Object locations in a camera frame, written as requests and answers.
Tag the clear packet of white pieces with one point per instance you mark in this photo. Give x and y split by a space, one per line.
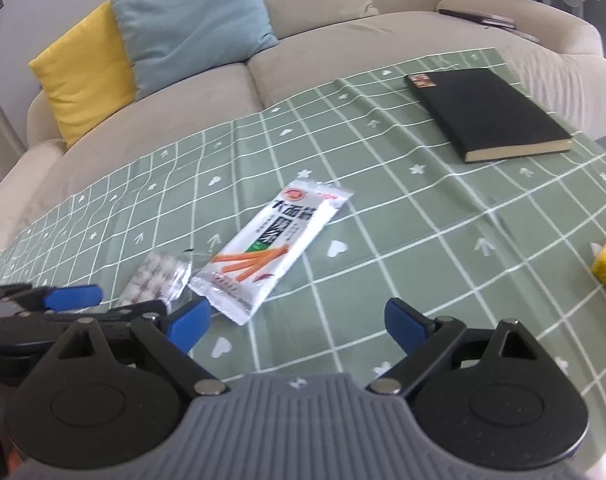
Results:
155 275

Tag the black notebook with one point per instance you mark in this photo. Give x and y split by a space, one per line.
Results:
488 110

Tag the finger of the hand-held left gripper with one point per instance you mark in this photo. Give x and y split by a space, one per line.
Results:
128 310
73 297

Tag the light blue pillow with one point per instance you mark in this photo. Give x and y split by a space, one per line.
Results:
193 25

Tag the green checked tablecloth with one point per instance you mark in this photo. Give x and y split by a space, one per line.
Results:
383 210

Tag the yellow pillow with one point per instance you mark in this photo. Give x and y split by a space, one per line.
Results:
83 75

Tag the white packet with orange sticks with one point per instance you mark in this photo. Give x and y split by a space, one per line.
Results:
268 245

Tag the beige sofa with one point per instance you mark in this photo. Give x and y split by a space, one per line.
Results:
333 50

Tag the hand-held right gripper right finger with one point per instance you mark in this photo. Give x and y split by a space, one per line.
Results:
403 320

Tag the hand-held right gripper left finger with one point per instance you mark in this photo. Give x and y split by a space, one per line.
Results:
188 322

